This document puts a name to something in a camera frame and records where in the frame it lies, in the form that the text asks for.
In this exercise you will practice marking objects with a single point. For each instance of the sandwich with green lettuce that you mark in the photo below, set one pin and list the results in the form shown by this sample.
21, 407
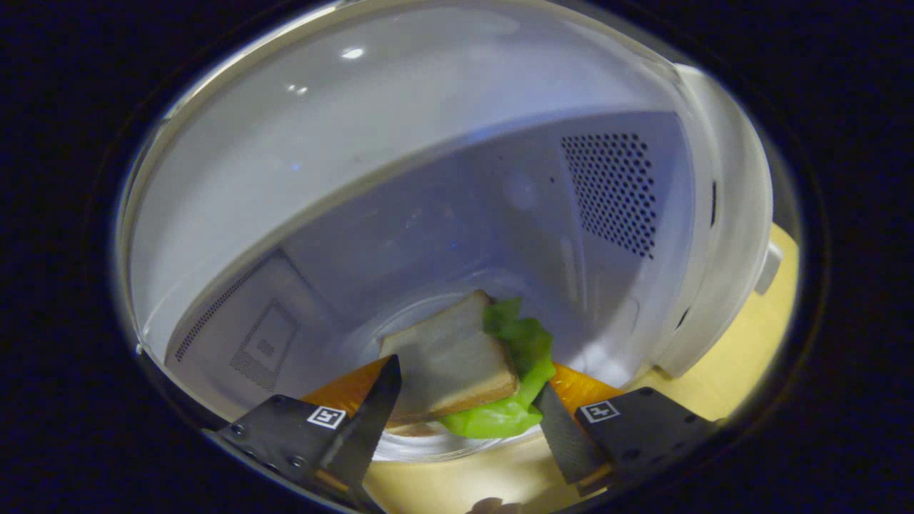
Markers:
450, 364

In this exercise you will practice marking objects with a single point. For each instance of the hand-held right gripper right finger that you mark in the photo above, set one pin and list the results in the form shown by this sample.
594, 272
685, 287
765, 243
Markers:
564, 435

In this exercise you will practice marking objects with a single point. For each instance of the glass turntable plate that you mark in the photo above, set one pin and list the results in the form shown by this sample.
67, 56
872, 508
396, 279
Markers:
421, 448

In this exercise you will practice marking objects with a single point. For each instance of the white microwave oven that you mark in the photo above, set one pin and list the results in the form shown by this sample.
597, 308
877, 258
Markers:
428, 143

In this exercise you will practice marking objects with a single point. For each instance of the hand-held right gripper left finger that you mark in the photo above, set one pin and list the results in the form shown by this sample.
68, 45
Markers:
371, 421

